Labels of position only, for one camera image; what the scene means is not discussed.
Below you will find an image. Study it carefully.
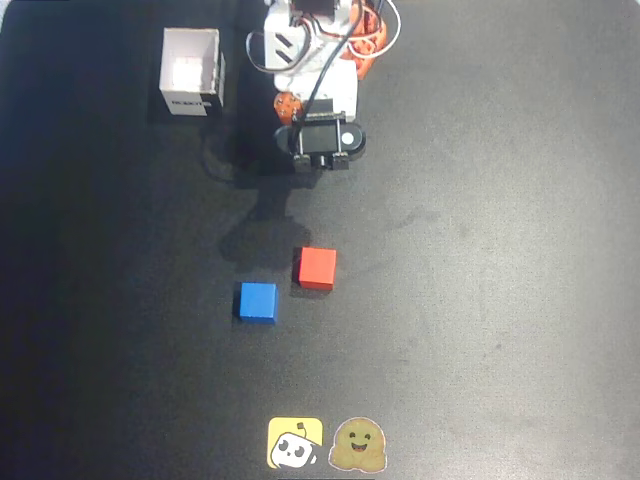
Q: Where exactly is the red cube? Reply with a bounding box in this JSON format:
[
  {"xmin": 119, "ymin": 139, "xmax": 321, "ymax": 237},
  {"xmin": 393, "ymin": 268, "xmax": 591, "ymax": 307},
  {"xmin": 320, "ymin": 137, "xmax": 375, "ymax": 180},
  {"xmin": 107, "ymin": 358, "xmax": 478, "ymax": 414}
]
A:
[{"xmin": 298, "ymin": 246, "xmax": 338, "ymax": 292}]

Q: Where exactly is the white cardboard box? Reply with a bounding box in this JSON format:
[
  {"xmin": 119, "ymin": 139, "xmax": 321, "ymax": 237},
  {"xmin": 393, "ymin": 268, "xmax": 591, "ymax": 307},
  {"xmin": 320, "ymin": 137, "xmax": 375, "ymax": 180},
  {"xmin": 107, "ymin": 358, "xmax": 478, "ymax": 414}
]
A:
[{"xmin": 158, "ymin": 27, "xmax": 227, "ymax": 118}]

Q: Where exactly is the blue cube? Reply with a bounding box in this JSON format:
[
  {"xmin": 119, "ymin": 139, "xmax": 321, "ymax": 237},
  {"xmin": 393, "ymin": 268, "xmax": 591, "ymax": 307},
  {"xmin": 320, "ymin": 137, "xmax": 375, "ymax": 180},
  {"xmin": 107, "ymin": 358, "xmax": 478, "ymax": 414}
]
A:
[{"xmin": 232, "ymin": 282, "xmax": 279, "ymax": 325}]

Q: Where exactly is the dark felt mat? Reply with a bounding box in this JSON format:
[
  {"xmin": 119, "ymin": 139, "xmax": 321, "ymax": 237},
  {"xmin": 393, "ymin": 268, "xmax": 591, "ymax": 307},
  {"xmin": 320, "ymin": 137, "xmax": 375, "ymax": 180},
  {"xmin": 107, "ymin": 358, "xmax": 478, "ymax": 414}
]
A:
[{"xmin": 0, "ymin": 0, "xmax": 640, "ymax": 480}]

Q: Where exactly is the yellow robot sticker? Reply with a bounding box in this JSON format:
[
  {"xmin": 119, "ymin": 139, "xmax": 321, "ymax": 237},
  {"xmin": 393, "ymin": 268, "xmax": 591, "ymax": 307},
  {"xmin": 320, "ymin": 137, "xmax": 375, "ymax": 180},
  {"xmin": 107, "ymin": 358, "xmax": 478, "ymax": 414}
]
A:
[{"xmin": 267, "ymin": 417, "xmax": 324, "ymax": 470}]

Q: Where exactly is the hugging face emoji sticker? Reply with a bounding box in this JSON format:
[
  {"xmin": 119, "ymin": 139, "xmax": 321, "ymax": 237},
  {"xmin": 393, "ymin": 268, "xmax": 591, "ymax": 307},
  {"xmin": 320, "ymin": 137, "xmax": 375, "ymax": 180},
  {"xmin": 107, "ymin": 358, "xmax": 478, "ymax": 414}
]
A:
[{"xmin": 328, "ymin": 417, "xmax": 389, "ymax": 472}]

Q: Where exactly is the white cable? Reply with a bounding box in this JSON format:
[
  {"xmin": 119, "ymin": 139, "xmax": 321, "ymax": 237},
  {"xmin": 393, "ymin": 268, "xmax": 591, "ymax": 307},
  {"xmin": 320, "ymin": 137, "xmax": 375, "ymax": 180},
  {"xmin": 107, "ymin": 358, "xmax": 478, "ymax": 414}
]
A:
[{"xmin": 344, "ymin": 0, "xmax": 403, "ymax": 59}]

